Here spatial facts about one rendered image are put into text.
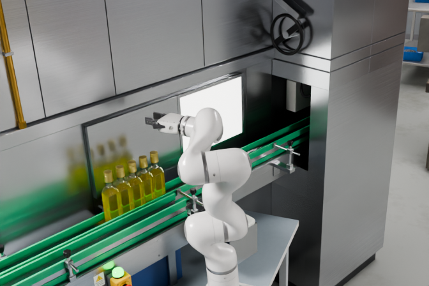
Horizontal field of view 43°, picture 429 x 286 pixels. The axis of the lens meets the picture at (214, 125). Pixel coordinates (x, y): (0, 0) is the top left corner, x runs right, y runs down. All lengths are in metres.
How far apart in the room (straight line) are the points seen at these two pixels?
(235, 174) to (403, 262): 2.45
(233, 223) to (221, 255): 0.18
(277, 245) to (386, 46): 1.23
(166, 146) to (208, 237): 0.68
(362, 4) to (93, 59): 1.36
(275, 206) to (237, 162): 1.67
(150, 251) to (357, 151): 1.39
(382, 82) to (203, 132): 1.68
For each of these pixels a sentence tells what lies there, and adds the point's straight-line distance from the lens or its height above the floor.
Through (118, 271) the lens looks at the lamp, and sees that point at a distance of 2.20.
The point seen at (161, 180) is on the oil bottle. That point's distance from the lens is 2.38.
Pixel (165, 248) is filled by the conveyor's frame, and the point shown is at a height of 0.96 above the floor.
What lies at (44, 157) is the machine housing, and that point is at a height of 1.41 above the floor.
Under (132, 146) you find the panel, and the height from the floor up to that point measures 1.33.
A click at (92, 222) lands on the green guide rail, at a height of 1.11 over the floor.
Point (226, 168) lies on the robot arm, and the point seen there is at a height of 1.58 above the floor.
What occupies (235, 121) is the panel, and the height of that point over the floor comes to 1.24.
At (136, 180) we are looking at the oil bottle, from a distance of 2.30.
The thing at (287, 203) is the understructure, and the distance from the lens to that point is 3.24.
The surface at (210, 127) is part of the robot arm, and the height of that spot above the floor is 1.67.
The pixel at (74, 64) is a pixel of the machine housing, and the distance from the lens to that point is 2.20.
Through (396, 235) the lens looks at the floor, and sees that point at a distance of 4.23.
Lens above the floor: 2.37
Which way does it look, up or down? 24 degrees down
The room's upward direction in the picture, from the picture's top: 2 degrees counter-clockwise
